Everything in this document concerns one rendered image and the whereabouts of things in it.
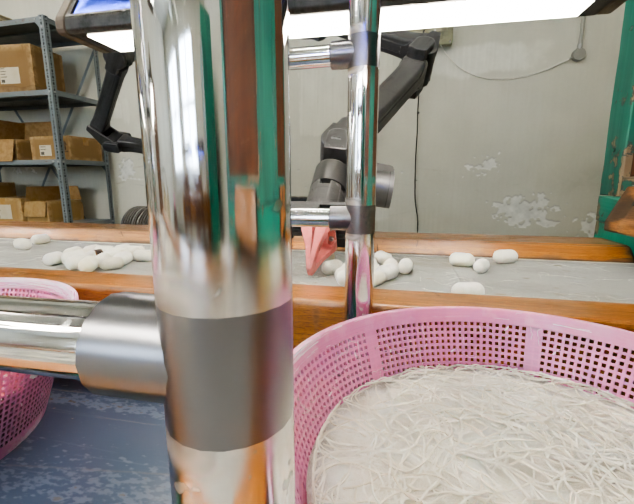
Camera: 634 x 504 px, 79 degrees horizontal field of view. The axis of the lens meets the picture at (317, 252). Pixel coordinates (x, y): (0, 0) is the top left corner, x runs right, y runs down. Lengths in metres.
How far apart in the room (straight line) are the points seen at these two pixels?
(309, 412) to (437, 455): 0.07
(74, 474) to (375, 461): 0.21
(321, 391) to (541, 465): 0.12
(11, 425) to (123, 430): 0.07
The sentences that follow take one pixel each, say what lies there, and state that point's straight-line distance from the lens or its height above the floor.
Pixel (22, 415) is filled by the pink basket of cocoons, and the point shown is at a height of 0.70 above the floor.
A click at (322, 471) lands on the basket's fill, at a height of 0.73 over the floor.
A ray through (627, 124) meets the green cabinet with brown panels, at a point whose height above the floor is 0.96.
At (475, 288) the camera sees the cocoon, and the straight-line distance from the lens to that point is 0.44.
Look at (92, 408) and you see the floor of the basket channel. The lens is 0.41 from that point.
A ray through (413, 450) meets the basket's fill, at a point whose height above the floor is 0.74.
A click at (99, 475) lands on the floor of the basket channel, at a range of 0.33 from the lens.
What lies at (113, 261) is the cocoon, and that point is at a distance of 0.62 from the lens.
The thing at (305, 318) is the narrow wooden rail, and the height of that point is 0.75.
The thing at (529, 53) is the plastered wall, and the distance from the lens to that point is 2.72.
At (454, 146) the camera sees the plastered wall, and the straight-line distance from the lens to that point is 2.57.
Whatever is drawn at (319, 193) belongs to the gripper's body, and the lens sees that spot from 0.55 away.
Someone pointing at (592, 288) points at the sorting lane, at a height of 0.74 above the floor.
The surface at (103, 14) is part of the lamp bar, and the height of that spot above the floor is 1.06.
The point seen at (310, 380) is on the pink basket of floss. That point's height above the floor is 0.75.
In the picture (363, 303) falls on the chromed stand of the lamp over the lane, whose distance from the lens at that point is 0.31.
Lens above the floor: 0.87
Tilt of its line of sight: 11 degrees down
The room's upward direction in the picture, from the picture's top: straight up
